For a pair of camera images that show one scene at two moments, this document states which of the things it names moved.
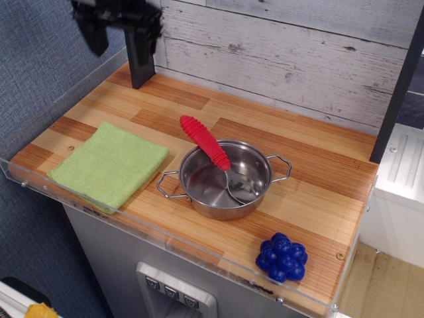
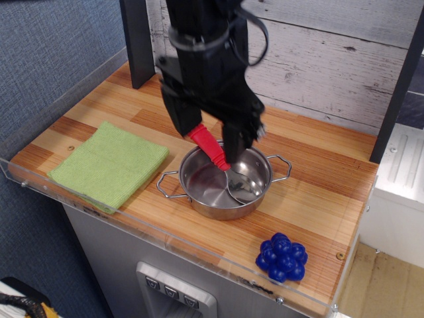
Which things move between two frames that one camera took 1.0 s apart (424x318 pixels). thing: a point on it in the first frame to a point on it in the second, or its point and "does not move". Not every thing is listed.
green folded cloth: [108, 169] does not move
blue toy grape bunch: [282, 259] does not move
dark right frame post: [395, 105] does not move
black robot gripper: [130, 14] to [216, 77]
